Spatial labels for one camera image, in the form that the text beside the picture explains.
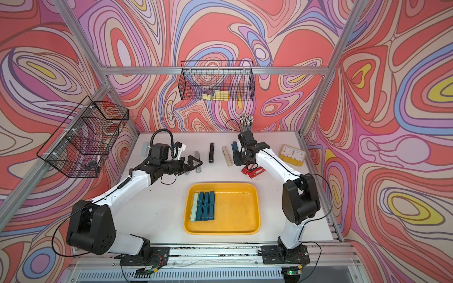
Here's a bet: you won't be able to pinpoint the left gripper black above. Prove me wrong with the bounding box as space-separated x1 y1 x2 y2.
160 156 202 175

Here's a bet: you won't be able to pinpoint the dark teal pruning pliers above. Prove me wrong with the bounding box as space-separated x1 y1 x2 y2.
195 192 205 221

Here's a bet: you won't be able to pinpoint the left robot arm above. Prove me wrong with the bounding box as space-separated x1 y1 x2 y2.
66 142 202 256

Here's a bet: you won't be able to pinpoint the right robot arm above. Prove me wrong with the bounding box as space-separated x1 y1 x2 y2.
233 131 321 255

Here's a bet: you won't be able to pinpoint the grey pruning pliers upright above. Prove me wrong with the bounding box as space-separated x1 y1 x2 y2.
195 151 201 173

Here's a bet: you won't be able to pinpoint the black pruning pliers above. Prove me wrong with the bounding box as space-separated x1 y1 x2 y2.
208 142 215 163

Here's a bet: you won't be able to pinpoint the beige pruning pliers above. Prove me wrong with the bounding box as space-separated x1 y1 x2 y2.
222 146 233 167

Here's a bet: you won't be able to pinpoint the light blue-grey pliers far left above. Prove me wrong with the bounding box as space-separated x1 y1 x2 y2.
141 142 149 159

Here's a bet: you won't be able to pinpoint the yellow plastic storage tray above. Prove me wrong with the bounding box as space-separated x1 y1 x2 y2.
183 182 261 236

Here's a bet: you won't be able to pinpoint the pencil holder cup with pencils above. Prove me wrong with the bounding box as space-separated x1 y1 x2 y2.
239 114 254 133

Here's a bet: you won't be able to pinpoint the yellow alarm clock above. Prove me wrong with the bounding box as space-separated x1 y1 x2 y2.
279 145 307 167

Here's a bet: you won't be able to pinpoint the yellow sticky notes in basket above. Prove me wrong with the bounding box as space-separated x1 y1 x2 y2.
202 90 230 101

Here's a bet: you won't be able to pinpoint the black wire basket back wall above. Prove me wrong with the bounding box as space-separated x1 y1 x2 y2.
178 59 256 101

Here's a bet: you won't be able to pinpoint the black wire basket wall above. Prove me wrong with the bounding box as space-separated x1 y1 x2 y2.
178 59 256 101
37 96 129 178

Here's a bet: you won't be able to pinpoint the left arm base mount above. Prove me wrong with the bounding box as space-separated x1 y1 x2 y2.
115 244 171 267

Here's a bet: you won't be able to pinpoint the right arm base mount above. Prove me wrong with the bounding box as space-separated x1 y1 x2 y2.
257 237 310 266

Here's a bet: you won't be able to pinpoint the aluminium front rail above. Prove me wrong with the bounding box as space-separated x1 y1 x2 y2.
62 242 370 283

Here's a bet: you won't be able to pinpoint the black wire basket left wall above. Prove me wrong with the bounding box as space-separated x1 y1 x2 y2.
37 96 129 178

